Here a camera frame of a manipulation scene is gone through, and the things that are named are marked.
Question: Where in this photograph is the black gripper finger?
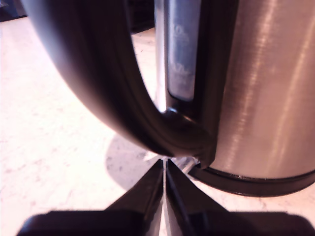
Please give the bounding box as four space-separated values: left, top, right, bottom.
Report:
165 159 230 236
104 158 165 236

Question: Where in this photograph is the stainless steel electric kettle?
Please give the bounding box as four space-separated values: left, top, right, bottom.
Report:
20 0 315 180

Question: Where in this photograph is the black kettle base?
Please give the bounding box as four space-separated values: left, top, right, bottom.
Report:
187 163 315 197

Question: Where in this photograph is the black tabletop grill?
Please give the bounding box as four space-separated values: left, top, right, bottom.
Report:
0 0 28 23

